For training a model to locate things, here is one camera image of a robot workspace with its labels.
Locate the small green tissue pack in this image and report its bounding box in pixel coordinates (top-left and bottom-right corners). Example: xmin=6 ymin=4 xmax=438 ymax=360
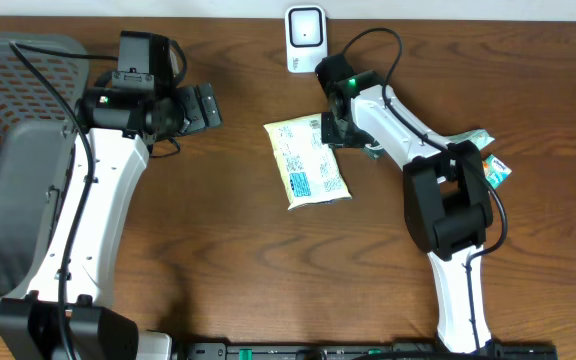
xmin=483 ymin=154 xmax=512 ymax=189

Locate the dark green snack packet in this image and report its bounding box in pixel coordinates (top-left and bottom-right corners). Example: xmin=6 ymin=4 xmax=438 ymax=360
xmin=363 ymin=144 xmax=384 ymax=160

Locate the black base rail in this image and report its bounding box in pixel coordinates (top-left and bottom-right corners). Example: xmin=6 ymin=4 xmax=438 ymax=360
xmin=171 ymin=341 xmax=559 ymax=360

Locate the grey plastic basket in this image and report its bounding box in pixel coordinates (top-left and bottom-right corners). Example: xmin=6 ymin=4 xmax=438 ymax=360
xmin=0 ymin=32 xmax=89 ymax=301

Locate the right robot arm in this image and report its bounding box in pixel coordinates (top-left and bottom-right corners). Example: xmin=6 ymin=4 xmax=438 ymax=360
xmin=315 ymin=54 xmax=493 ymax=354

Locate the yellow snack bag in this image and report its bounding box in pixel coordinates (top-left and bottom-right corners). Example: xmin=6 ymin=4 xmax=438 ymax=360
xmin=264 ymin=114 xmax=352 ymax=210

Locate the white barcode scanner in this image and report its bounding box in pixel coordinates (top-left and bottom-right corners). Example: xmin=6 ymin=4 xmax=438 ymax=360
xmin=284 ymin=5 xmax=328 ymax=73

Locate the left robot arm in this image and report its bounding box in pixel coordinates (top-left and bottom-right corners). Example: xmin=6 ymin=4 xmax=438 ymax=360
xmin=0 ymin=31 xmax=222 ymax=359

